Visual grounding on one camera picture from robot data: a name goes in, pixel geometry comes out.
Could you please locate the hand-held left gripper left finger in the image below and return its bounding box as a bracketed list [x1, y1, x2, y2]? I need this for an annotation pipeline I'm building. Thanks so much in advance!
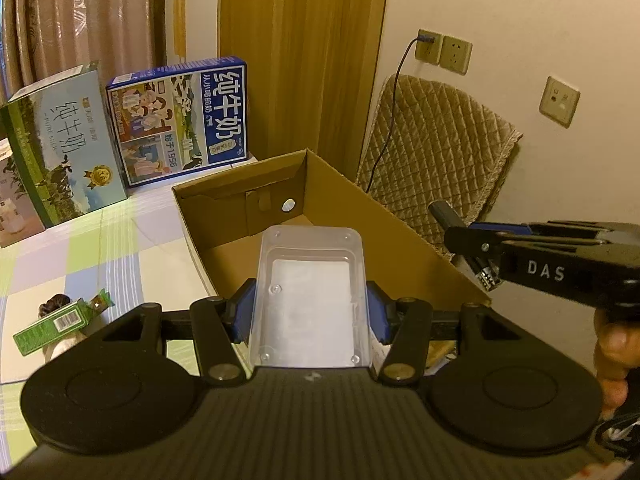
[97, 279, 258, 387]

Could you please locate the wooden door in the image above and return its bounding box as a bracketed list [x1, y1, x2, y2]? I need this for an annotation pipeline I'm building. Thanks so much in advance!
[217, 0, 391, 163]

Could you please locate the person's right hand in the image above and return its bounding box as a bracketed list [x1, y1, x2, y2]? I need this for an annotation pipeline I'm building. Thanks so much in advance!
[594, 307, 632, 421]

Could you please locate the blue milk carton box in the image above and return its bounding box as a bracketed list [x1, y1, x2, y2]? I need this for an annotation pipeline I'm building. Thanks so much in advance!
[106, 56, 251, 188]

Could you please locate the beige wall switch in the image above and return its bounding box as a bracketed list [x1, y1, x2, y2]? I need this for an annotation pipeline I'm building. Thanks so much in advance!
[539, 76, 581, 128]

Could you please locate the white appliance box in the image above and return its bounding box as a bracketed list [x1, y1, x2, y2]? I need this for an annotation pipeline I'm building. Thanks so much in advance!
[0, 137, 47, 249]

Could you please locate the dark white-marked clothing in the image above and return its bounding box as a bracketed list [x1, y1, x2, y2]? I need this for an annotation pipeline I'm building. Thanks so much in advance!
[592, 410, 640, 461]

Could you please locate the green toothpaste box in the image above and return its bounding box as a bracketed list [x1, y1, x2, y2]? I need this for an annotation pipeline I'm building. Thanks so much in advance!
[12, 299, 97, 357]

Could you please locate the dark charger cable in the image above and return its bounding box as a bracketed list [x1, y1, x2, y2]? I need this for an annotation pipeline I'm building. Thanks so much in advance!
[365, 35, 426, 193]

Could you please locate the cardboard box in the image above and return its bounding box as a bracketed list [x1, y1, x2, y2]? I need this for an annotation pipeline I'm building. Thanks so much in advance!
[171, 148, 493, 366]

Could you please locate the black chair frame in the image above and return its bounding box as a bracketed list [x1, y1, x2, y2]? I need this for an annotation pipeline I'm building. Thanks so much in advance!
[429, 201, 471, 231]

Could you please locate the beige wall socket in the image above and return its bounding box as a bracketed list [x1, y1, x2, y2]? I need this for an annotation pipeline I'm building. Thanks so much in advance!
[440, 35, 473, 75]
[415, 29, 443, 66]

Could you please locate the clear plastic container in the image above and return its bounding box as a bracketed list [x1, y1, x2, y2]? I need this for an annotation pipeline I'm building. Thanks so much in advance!
[248, 225, 375, 368]

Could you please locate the brown curtain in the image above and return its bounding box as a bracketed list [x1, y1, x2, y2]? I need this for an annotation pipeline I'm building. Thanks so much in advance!
[0, 0, 166, 103]

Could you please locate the green snack packet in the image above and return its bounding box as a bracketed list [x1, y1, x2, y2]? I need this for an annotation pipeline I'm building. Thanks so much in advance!
[89, 288, 115, 315]

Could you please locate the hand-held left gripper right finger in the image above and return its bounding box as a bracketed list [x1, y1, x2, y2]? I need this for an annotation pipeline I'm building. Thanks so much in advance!
[365, 280, 526, 387]

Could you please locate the light wooden stick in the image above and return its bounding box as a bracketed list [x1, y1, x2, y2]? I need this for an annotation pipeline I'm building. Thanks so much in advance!
[172, 0, 187, 63]

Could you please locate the green milk carton box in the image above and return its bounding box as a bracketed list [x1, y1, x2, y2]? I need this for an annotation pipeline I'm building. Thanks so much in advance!
[0, 61, 128, 230]

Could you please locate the checked tablecloth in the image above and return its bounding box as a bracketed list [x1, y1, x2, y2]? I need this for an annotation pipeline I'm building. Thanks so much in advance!
[0, 157, 261, 386]

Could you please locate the quilted beige chair cover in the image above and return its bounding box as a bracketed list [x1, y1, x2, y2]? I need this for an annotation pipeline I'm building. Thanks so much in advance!
[356, 75, 523, 261]

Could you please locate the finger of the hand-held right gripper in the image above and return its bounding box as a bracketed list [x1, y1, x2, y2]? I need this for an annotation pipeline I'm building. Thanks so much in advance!
[444, 226, 507, 262]
[470, 219, 617, 242]

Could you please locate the dark brown round item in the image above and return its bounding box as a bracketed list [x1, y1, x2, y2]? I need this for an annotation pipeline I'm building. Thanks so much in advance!
[39, 294, 72, 317]

